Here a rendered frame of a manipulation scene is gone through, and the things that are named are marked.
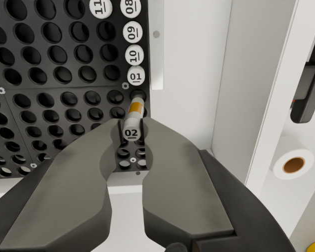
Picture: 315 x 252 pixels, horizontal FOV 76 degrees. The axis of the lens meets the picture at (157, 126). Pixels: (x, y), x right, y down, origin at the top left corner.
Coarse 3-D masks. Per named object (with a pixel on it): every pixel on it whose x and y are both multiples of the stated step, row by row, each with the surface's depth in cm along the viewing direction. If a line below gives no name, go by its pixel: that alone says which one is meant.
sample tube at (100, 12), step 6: (90, 0) 12; (96, 0) 12; (102, 0) 12; (108, 0) 12; (90, 6) 12; (96, 6) 12; (102, 6) 12; (108, 6) 12; (96, 12) 12; (102, 12) 12; (108, 12) 12; (102, 18) 12
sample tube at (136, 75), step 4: (132, 68) 14; (136, 68) 14; (140, 68) 14; (128, 72) 14; (132, 72) 14; (136, 72) 14; (140, 72) 14; (128, 76) 14; (132, 76) 14; (136, 76) 14; (140, 76) 14; (144, 76) 14; (128, 80) 14; (132, 80) 14; (136, 80) 14; (140, 80) 14; (132, 84) 14; (136, 84) 14
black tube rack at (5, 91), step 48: (0, 0) 12; (48, 0) 15; (0, 48) 14; (48, 48) 14; (96, 48) 14; (0, 96) 15; (48, 96) 19; (96, 96) 19; (0, 144) 18; (48, 144) 18
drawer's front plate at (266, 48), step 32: (256, 0) 15; (288, 0) 11; (256, 32) 15; (288, 32) 12; (224, 64) 21; (256, 64) 15; (288, 64) 13; (224, 96) 22; (256, 96) 15; (288, 96) 14; (224, 128) 22; (256, 128) 16; (224, 160) 22; (256, 160) 16; (256, 192) 18
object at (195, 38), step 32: (192, 0) 18; (224, 0) 19; (192, 32) 20; (224, 32) 20; (192, 64) 21; (160, 96) 23; (192, 96) 23; (192, 128) 25; (0, 160) 26; (0, 192) 21; (128, 192) 22
